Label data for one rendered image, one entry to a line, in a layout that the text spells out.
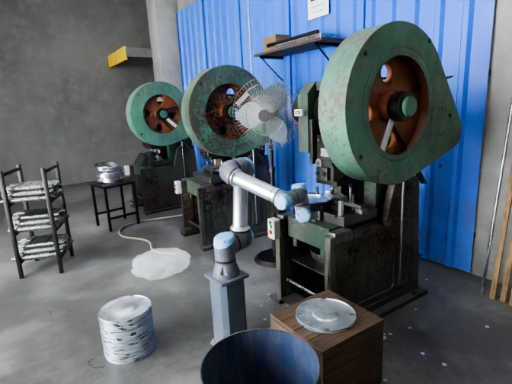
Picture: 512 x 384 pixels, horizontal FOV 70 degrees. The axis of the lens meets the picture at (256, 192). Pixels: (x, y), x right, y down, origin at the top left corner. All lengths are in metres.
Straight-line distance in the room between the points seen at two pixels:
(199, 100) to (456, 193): 2.22
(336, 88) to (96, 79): 7.04
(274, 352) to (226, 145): 2.20
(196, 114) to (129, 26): 5.68
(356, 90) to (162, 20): 5.75
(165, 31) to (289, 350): 6.32
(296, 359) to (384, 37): 1.49
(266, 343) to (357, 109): 1.12
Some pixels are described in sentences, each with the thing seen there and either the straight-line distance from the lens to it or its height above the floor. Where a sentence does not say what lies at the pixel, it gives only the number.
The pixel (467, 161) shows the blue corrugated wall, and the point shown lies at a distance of 3.19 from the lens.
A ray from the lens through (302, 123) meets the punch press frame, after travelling 2.41.
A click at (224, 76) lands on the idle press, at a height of 1.64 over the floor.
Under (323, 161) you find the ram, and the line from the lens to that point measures 2.36.
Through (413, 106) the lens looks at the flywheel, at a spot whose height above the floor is 1.33.
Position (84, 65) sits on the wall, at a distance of 8.46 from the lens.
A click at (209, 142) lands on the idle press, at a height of 1.08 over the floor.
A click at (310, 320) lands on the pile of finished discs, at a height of 0.36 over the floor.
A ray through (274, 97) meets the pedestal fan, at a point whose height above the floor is 1.43.
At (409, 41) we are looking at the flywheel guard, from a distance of 2.14.
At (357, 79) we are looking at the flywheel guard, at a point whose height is 1.46.
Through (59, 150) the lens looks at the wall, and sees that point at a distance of 8.33.
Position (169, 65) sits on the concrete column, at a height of 2.16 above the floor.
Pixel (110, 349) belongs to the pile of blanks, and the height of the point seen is 0.09.
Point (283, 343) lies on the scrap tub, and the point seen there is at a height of 0.43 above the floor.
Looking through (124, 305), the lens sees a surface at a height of 0.27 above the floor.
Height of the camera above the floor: 1.36
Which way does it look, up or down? 13 degrees down
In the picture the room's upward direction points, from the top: 3 degrees counter-clockwise
